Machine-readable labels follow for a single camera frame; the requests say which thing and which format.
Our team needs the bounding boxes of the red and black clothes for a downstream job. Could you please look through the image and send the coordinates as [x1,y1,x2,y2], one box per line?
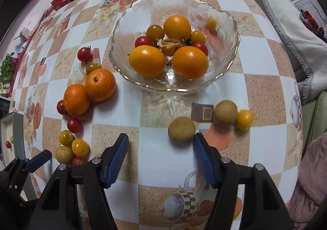
[299,10,326,39]

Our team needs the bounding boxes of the orange mandarin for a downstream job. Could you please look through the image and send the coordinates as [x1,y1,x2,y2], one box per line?
[85,68,116,102]
[63,83,91,116]

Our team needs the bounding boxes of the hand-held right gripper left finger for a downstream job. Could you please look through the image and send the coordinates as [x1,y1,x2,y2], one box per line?
[27,133,129,230]

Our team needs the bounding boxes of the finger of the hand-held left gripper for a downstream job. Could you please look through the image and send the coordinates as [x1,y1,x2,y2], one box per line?
[2,150,52,190]

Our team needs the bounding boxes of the white fringed throw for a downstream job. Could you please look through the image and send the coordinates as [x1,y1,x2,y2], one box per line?
[227,0,327,87]

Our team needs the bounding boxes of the pink fleece robe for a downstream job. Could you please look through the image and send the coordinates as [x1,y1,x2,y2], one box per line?
[286,133,327,230]

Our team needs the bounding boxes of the husked golden berry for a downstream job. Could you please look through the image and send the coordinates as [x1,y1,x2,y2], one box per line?
[156,38,183,56]

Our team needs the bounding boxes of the grey rimmed tray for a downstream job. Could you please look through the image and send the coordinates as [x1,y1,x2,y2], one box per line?
[0,112,41,200]

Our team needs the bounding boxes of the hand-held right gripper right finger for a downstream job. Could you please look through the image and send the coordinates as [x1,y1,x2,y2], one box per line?
[193,132,294,230]

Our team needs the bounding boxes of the green potted plant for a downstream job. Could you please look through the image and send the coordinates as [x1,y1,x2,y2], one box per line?
[0,52,18,92]

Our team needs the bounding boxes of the small white box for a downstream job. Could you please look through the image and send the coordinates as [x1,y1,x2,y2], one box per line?
[15,27,31,41]

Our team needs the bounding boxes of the yellow-green cherry tomato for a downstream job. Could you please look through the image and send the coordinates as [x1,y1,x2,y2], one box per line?
[85,62,103,74]

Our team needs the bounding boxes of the green leather armchair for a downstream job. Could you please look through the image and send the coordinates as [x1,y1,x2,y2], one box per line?
[301,91,327,154]

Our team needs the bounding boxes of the small brown round fruit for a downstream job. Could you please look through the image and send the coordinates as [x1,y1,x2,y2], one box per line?
[168,117,196,141]
[55,146,74,165]
[213,100,239,126]

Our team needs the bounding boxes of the clear glass bowl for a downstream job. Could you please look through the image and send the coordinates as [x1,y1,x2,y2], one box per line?
[109,0,241,96]

